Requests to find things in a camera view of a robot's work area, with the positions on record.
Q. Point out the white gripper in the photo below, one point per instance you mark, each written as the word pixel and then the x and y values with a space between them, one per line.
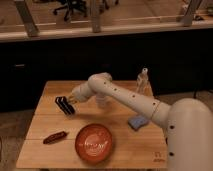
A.
pixel 80 93

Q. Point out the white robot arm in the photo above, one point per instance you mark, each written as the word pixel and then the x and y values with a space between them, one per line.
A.
pixel 188 121

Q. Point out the clear plastic cup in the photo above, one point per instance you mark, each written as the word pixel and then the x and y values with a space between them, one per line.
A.
pixel 101 100

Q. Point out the orange bowl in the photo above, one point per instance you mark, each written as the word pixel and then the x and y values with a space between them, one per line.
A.
pixel 94 143

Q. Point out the blue sponge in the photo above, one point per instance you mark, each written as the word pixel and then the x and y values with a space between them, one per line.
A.
pixel 137 121

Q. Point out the clear plastic bottle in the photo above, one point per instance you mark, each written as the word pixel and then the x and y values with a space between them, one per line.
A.
pixel 143 82

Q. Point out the black office chair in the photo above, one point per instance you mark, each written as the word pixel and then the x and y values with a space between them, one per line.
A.
pixel 70 6

